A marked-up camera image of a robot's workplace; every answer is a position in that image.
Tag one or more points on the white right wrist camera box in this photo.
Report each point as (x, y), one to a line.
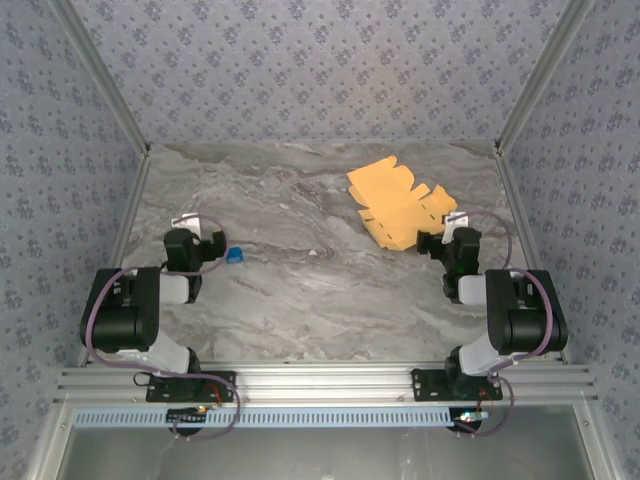
(457, 219)

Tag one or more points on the aluminium mounting rail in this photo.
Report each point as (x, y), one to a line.
(320, 385)

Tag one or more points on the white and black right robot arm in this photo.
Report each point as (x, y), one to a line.
(525, 320)

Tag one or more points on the small black circuit board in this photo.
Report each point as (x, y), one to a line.
(187, 415)
(470, 417)

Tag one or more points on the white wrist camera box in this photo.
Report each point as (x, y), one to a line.
(189, 220)
(457, 219)

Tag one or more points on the small blue cube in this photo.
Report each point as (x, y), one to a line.
(234, 256)

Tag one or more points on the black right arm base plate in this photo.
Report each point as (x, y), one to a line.
(425, 385)

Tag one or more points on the aluminium lower frame bar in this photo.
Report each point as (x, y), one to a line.
(50, 445)
(595, 445)

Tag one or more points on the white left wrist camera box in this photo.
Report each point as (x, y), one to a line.
(189, 220)

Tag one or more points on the aluminium table side rail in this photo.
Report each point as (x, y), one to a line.
(129, 210)

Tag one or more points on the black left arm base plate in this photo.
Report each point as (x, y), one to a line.
(220, 377)

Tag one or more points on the yellow paper box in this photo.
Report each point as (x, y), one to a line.
(385, 195)

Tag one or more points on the grey metal sheet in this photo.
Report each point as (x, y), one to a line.
(320, 455)

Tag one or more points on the aluminium frame post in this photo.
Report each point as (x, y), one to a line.
(106, 75)
(541, 75)

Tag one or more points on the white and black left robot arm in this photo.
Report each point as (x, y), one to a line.
(120, 320)

